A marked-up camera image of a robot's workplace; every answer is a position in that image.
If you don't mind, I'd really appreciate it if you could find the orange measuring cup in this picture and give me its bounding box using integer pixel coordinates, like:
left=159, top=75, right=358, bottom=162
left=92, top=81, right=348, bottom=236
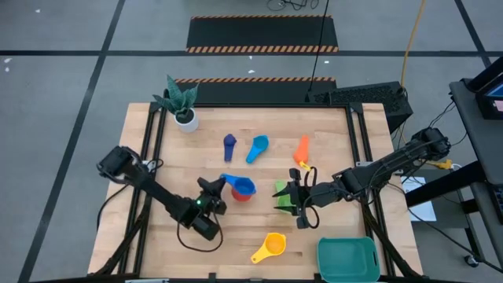
left=292, top=135, right=311, bottom=165

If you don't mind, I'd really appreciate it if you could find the black coiled floor cable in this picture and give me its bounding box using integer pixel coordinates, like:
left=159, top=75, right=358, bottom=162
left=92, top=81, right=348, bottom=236
left=266, top=0, right=320, bottom=12

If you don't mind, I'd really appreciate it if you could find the black hanging cable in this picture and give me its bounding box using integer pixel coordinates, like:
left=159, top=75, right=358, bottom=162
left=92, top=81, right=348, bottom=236
left=308, top=0, right=331, bottom=94

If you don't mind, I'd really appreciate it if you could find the white paper sheet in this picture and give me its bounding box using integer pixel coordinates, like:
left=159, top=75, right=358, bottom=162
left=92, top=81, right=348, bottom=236
left=400, top=175, right=438, bottom=223

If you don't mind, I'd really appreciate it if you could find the green measuring cup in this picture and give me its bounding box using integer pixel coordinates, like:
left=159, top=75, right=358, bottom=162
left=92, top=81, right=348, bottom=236
left=274, top=179, right=294, bottom=215

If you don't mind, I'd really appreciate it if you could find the royal blue measuring cup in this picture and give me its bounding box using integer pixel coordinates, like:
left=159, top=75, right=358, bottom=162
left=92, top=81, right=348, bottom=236
left=220, top=173, right=257, bottom=197

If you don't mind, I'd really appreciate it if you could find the snake plant in white pot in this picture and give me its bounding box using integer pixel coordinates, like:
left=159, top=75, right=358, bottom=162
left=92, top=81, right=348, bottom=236
left=152, top=74, right=200, bottom=134

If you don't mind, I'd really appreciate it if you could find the teal plastic basket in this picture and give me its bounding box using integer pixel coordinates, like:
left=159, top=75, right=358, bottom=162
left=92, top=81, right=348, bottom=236
left=317, top=236, right=381, bottom=283

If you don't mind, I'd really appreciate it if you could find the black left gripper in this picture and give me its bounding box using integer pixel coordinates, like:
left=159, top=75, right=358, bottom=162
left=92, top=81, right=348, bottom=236
left=194, top=176, right=229, bottom=217

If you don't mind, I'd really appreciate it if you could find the navy blue measuring cup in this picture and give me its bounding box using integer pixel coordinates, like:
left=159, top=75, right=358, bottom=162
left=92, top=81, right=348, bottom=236
left=223, top=133, right=237, bottom=162

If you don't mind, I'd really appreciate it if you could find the light blue measuring cup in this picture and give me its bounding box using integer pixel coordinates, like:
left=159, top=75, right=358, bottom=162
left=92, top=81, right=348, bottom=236
left=245, top=134, right=270, bottom=164

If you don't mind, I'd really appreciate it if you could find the red measuring cup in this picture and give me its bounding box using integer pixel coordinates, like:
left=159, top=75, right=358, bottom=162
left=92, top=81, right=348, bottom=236
left=230, top=189, right=255, bottom=203

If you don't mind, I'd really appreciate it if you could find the yellow power cable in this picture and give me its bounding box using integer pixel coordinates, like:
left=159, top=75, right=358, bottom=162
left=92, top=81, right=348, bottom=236
left=398, top=0, right=428, bottom=149

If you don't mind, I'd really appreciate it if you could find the black hazard-striped floor mat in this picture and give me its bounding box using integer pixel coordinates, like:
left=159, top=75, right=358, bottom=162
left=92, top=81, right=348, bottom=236
left=185, top=14, right=340, bottom=54
left=163, top=76, right=338, bottom=105

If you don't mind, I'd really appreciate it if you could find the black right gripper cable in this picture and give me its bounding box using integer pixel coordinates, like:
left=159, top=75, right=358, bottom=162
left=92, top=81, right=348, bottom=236
left=303, top=166, right=321, bottom=230

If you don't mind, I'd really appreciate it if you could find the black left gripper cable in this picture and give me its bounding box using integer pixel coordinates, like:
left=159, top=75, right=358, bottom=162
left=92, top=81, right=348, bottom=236
left=175, top=219, right=225, bottom=254

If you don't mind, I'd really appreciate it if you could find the grey desk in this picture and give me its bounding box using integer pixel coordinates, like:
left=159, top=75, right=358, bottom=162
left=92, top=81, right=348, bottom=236
left=404, top=78, right=503, bottom=272

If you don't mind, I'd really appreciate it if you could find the black laptop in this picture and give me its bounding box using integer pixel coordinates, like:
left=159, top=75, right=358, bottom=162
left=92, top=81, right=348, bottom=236
left=467, top=54, right=503, bottom=121

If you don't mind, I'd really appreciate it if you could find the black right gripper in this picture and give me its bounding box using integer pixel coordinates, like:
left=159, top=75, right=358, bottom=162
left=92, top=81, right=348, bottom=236
left=273, top=167, right=343, bottom=230

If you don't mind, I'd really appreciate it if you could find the yellow measuring cup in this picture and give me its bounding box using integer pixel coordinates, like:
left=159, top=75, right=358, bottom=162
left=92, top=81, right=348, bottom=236
left=250, top=232, right=287, bottom=265

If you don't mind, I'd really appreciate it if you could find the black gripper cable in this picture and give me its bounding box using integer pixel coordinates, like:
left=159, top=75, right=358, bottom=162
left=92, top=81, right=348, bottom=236
left=303, top=166, right=321, bottom=230
left=175, top=219, right=225, bottom=254

